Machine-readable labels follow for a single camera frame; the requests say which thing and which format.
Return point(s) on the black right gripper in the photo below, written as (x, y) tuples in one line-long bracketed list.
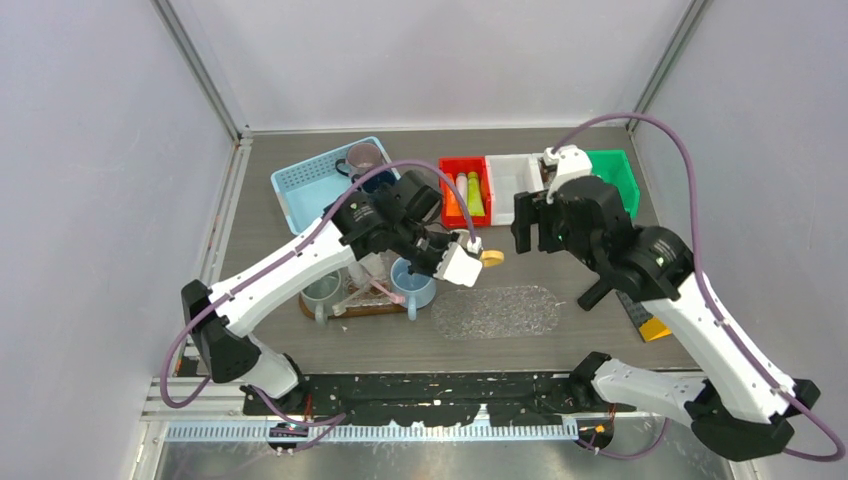
[(532, 208)]

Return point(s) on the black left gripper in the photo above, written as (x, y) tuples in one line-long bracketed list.
[(430, 270)]

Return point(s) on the light blue mug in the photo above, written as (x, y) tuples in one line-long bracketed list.
[(418, 290)]

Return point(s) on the pink toothbrush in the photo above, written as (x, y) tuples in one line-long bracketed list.
[(395, 298)]

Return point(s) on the cream mug yellow handle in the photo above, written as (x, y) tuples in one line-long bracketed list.
[(492, 258)]

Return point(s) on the white toothpaste tube red cap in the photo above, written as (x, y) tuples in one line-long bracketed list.
[(358, 274)]

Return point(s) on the clear textured acrylic holder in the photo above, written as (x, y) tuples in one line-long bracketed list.
[(371, 298)]

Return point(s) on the mauve mug black handle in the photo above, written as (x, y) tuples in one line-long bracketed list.
[(359, 159)]

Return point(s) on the grey-green mug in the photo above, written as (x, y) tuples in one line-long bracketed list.
[(318, 299)]

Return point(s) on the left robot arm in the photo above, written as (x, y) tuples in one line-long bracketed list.
[(221, 318)]

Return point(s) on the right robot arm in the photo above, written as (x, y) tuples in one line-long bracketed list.
[(741, 410)]

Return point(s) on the orange toothpaste tube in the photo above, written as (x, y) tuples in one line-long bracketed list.
[(452, 208)]

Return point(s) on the small white toothpaste tube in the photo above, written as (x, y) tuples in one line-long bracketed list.
[(461, 183)]

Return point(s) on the oval wooden tray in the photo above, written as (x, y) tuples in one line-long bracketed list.
[(355, 311)]

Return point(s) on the clear textured oval tray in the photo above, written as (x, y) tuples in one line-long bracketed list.
[(495, 313)]

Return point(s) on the white plastic bin left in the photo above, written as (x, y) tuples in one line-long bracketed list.
[(509, 175)]

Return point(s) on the dark blue mug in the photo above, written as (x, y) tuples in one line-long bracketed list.
[(383, 194)]

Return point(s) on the green plastic bin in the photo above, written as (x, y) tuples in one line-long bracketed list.
[(613, 167)]

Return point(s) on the black microphone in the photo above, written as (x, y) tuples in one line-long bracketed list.
[(593, 295)]

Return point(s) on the light blue perforated basket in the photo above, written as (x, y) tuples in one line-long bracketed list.
[(304, 189)]

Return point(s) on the dark grey studded baseplate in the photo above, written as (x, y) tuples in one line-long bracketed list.
[(636, 313)]

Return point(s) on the yellow toy brick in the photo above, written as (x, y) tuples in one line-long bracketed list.
[(653, 329)]

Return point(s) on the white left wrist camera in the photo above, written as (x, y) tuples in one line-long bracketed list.
[(460, 263)]

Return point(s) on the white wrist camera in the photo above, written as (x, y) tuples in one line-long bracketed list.
[(460, 263), (562, 165)]

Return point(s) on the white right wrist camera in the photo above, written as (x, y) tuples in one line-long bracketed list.
[(562, 165)]

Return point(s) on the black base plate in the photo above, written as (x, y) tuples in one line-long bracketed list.
[(442, 399)]

